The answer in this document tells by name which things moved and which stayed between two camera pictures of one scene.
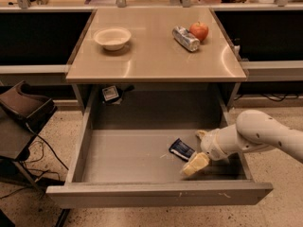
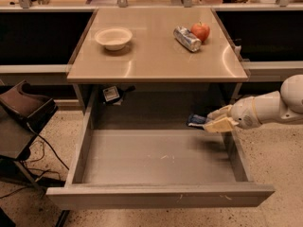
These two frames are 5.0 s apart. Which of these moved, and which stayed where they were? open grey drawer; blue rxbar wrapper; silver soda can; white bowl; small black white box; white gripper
Moved: blue rxbar wrapper; white gripper
Stayed: small black white box; silver soda can; open grey drawer; white bowl
